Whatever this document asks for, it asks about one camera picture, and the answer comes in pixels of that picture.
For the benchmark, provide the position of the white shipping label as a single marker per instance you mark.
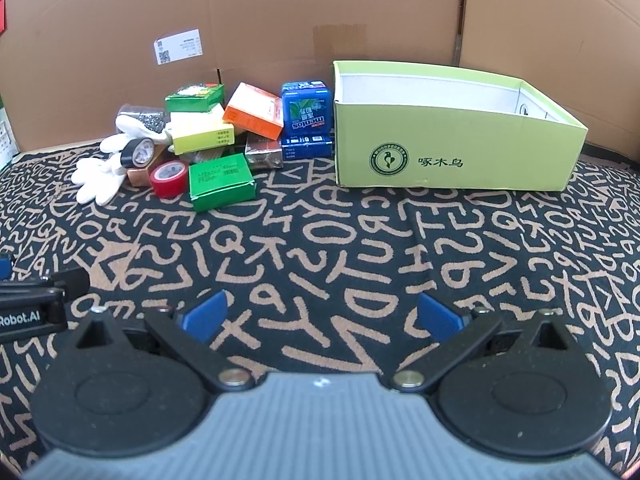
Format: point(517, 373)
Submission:
point(177, 49)

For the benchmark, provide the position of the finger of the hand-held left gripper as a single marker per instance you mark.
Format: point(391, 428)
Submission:
point(4, 266)
point(60, 282)

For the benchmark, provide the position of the orange box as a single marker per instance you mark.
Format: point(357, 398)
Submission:
point(255, 110)

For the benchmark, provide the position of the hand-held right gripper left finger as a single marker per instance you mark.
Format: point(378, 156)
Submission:
point(205, 312)

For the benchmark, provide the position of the black letter print mat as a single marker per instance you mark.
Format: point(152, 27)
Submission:
point(320, 240)

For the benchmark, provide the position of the red wall poster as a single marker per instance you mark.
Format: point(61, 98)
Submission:
point(2, 5)

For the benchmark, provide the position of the plain green box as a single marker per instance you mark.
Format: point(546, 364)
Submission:
point(220, 180)

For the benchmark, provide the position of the black tape roll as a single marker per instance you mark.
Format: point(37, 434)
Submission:
point(127, 152)

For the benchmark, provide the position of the wooden block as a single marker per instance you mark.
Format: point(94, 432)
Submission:
point(140, 178)

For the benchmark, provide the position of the large plain cardboard box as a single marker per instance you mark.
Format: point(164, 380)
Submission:
point(550, 20)

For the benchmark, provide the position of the clear bag of dark screws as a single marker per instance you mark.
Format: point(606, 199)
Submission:
point(147, 117)

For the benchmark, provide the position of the white glove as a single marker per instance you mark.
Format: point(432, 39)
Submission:
point(115, 143)
point(97, 180)

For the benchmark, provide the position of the green box with white picture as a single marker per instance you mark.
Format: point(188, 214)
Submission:
point(192, 102)

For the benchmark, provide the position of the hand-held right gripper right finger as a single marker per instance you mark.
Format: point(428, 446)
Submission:
point(437, 312)

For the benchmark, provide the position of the white printed sheet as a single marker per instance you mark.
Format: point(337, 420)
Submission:
point(5, 135)

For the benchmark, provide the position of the red tape roll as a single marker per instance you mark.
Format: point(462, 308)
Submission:
point(167, 185)

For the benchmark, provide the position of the blue mint box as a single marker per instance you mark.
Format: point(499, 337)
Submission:
point(306, 110)

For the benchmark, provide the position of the yellow-green box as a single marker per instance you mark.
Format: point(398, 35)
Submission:
point(200, 135)

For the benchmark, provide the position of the lime green cardboard box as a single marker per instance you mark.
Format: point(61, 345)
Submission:
point(450, 145)

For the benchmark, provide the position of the large labelled cardboard box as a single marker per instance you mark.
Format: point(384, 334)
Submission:
point(100, 35)

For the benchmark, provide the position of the dark blue box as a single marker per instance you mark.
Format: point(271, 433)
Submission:
point(306, 147)

